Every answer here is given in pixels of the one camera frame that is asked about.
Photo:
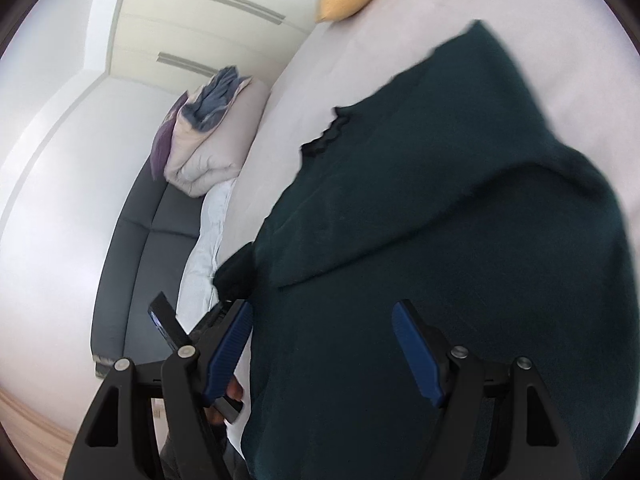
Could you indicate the folded beige duvet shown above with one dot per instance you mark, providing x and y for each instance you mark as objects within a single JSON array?
[{"x": 215, "y": 152}]

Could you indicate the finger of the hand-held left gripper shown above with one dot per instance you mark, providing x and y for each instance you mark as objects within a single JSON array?
[
  {"x": 167, "y": 321},
  {"x": 212, "y": 321}
]

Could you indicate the grey padded headboard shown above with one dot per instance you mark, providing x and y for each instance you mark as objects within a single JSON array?
[{"x": 135, "y": 270}]

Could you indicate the dark green towel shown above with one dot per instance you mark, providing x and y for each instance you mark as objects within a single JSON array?
[{"x": 425, "y": 185}]

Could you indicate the grey-blue folded blanket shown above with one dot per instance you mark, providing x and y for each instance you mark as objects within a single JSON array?
[{"x": 215, "y": 100}]

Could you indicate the cream wardrobe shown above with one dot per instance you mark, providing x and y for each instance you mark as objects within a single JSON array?
[{"x": 165, "y": 20}]

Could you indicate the person's left hand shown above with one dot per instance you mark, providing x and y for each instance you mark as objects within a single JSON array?
[{"x": 235, "y": 389}]

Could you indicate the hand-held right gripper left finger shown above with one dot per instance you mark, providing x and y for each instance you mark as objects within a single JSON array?
[{"x": 229, "y": 347}]

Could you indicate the bed with white sheet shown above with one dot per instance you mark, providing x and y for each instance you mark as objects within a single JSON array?
[{"x": 390, "y": 50}]

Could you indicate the long white pillow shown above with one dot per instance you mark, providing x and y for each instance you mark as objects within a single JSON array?
[{"x": 205, "y": 260}]

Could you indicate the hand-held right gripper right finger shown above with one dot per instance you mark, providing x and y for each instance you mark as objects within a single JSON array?
[{"x": 417, "y": 355}]

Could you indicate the purple pillow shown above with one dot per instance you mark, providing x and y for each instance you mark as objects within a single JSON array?
[{"x": 162, "y": 150}]

